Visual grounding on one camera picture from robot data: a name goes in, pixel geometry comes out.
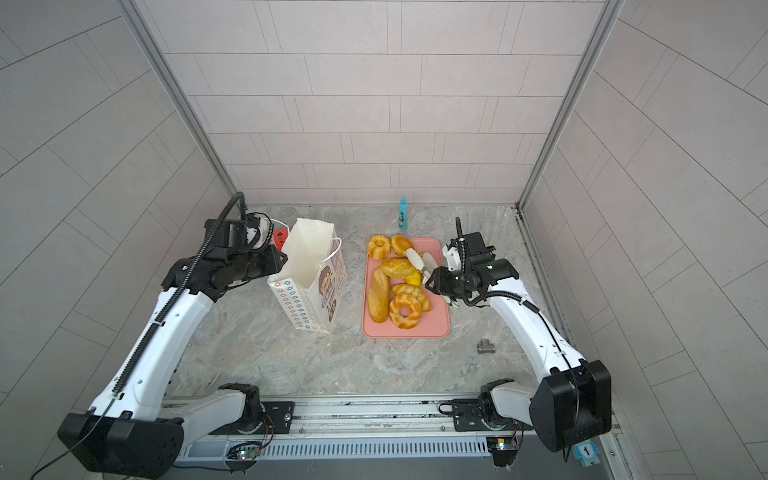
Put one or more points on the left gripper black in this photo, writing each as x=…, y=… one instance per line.
x=273, y=262

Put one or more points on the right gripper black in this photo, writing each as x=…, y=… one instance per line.
x=440, y=281

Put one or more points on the oval glazed fake bread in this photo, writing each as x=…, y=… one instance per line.
x=399, y=268

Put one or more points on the round fake bread bun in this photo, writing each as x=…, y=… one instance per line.
x=400, y=245

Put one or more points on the white printed paper bag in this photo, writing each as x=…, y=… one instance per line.
x=310, y=284

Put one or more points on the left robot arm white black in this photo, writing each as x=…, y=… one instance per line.
x=123, y=431

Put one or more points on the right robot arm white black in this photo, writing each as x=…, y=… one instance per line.
x=572, y=400

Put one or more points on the yellow small fake pastry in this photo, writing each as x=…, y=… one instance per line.
x=414, y=279

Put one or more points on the braided fake bread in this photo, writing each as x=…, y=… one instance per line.
x=414, y=291

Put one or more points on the bundt shaped fake bread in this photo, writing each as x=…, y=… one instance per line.
x=379, y=247

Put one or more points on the long loaf fake bread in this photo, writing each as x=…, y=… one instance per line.
x=378, y=297

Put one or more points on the red shark plush toy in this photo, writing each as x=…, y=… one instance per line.
x=280, y=237

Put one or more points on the teal small bottle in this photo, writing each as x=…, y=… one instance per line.
x=403, y=214

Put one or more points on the pink plastic tray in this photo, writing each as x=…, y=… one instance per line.
x=433, y=324

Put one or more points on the small grey metal fitting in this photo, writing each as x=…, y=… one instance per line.
x=484, y=346

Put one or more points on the left green circuit board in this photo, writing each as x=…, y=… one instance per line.
x=247, y=451

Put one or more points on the right circuit board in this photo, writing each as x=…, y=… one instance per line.
x=503, y=450

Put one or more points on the blue owl number tag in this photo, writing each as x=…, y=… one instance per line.
x=587, y=453

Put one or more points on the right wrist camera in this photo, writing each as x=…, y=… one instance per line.
x=468, y=250

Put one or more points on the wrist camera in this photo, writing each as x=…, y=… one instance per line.
x=468, y=250
x=235, y=237

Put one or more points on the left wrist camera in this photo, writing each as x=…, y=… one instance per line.
x=235, y=237

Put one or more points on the ring donut fake bread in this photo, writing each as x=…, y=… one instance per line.
x=405, y=311

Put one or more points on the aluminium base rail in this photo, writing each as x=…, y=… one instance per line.
x=359, y=427

